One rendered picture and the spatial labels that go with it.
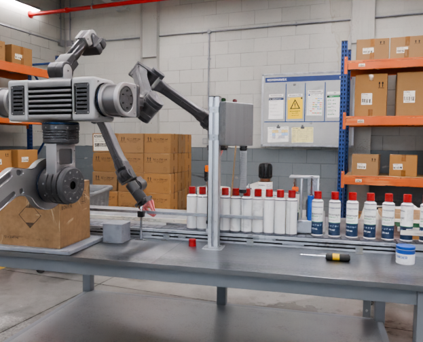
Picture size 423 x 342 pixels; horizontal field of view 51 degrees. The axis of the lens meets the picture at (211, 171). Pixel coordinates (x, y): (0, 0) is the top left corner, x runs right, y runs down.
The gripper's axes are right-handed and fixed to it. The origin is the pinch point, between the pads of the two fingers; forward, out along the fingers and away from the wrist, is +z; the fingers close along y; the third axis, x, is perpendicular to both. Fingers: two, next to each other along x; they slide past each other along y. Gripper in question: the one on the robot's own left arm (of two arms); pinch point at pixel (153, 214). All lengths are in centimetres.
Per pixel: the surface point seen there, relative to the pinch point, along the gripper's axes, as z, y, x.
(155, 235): 8.9, -4.8, 4.0
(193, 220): 14.6, -1.5, -15.4
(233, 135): -3, -14, -58
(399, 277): 77, -39, -76
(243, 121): -6, -9, -65
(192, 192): 3.7, -0.9, -23.2
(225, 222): 24.6, -2.0, -27.3
